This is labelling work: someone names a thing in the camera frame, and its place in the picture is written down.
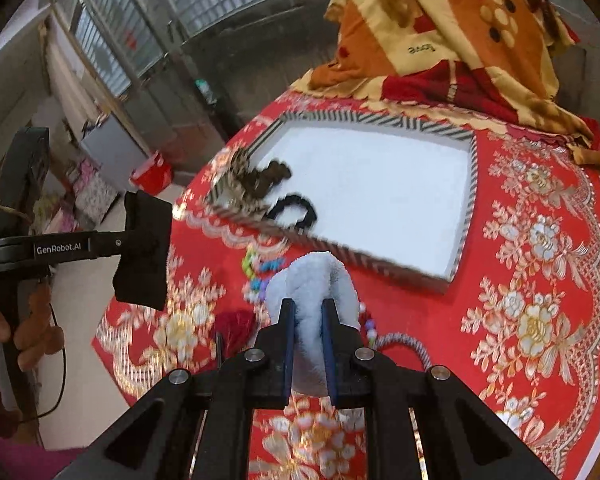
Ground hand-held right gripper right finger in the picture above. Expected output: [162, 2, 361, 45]
[322, 298, 556, 480]

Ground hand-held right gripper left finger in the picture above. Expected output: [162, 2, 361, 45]
[52, 298, 297, 480]

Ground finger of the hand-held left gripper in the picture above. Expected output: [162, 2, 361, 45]
[87, 230, 131, 264]

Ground black cloth hair accessory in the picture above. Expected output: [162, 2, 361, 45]
[113, 189, 174, 311]

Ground white fluffy scrunchie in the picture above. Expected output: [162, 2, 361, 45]
[264, 251, 365, 397]

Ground striped edge white tray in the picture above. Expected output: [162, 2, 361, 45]
[202, 112, 479, 295]

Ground person's left forearm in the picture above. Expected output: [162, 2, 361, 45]
[0, 375, 88, 480]

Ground person's left hand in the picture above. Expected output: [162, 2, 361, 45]
[0, 285, 65, 372]

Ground red bow hair clip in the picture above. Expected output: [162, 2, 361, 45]
[214, 308, 259, 363]

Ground red bin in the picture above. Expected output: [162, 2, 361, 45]
[129, 150, 174, 194]

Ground grey cabinet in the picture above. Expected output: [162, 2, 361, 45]
[77, 116, 149, 182]

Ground brown leopard scrunchie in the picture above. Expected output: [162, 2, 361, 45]
[229, 151, 292, 207]

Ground red floral tablecloth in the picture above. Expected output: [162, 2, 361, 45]
[92, 87, 600, 480]

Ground orange red patterned blanket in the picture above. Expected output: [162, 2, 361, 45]
[300, 0, 600, 169]

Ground multicolour round bead bracelet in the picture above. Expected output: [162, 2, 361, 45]
[357, 302, 382, 349]

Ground grey braided bracelet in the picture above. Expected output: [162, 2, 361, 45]
[376, 332, 434, 372]

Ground green blue flower bracelet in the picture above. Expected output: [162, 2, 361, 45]
[241, 248, 287, 281]

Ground black cable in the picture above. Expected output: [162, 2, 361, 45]
[27, 304, 67, 420]

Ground black bead bracelet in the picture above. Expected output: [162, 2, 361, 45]
[265, 193, 320, 229]

